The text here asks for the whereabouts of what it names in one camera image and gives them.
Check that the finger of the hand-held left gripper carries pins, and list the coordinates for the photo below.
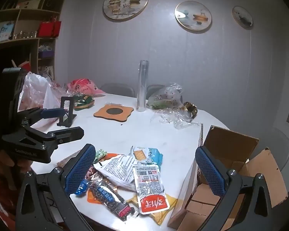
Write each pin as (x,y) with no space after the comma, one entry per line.
(54,112)
(67,133)

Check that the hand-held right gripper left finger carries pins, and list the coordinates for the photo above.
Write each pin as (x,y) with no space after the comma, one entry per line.
(80,170)

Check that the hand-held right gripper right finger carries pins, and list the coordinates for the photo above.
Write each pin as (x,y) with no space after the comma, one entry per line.
(210,173)

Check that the brown and blue chocolate bar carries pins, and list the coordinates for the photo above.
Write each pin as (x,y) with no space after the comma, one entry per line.
(81,187)

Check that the small green snack packet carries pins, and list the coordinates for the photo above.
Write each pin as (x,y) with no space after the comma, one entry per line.
(100,154)

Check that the orange clear sausage packet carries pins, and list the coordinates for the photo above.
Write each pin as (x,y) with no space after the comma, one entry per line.
(92,198)

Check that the large white printed packet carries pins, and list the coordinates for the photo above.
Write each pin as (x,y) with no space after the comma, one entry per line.
(118,169)

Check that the brown cardboard box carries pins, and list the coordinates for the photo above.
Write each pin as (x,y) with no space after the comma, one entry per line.
(231,142)

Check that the dark seed bar packet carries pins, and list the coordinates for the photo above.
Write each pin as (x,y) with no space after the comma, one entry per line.
(108,197)

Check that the blue cracker packet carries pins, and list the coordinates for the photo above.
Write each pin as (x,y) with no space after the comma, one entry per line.
(151,155)

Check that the white packet with red label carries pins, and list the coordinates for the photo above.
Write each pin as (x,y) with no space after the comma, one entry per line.
(149,185)

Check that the yellow snack packet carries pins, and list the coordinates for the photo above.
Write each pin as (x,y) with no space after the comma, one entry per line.
(162,215)

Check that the person's left forearm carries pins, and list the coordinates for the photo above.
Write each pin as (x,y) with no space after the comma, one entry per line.
(0,197)

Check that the person's left hand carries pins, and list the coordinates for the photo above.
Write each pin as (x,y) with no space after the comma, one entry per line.
(4,160)

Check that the black phone stand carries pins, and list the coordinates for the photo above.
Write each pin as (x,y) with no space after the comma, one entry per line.
(66,112)

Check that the green and red snack bag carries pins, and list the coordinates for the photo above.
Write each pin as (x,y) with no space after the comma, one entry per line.
(83,101)

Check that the white plastic bag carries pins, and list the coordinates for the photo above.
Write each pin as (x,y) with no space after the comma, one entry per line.
(33,86)

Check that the wooden coaster with dark centre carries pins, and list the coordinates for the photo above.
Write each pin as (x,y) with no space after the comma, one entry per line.
(102,113)

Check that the pink and red plastic bag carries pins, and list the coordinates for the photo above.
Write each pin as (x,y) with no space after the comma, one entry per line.
(84,85)

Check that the crumpled clear plastic wrap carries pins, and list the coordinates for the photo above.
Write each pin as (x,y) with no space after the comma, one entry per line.
(178,120)

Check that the gold foil wrapper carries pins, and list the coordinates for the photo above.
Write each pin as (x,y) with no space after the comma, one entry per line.
(190,108)

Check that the red gift bags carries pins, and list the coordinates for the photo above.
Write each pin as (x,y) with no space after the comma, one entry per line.
(49,28)

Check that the clear bag with greens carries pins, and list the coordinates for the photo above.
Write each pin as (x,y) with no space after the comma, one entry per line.
(163,98)

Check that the clear plastic tube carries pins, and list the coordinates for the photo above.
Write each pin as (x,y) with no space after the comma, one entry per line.
(142,86)

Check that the wooden shelf unit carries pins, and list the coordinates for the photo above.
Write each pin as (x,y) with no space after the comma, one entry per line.
(26,16)

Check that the large round wall picture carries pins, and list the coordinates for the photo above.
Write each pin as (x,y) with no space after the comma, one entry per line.
(125,2)

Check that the medium round wall picture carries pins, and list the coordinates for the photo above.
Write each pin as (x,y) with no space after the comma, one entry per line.
(193,15)

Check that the small round wall picture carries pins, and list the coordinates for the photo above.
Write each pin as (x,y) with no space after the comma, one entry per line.
(242,16)

